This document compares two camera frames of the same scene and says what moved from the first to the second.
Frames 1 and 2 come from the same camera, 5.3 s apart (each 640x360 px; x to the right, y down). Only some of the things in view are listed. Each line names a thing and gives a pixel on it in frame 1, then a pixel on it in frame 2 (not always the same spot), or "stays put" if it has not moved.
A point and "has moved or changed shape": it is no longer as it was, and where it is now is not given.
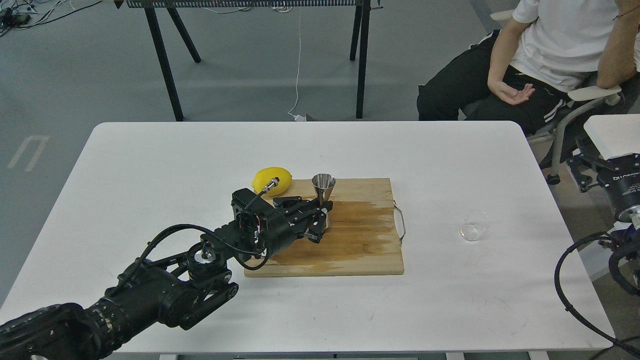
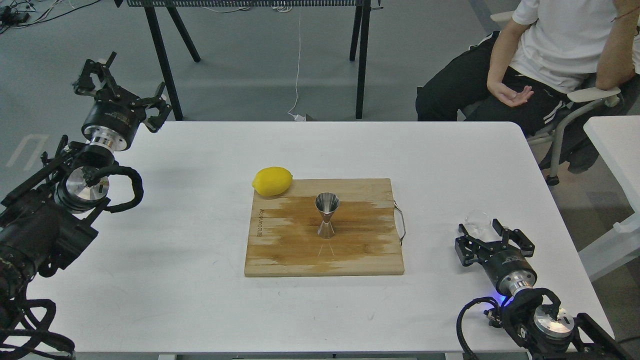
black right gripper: x=621 y=180 → x=510 y=269
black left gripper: x=262 y=225 → x=112 y=121
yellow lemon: x=263 y=176 stays put
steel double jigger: x=324 y=184 has moved or changed shape
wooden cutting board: x=361 y=237 stays put
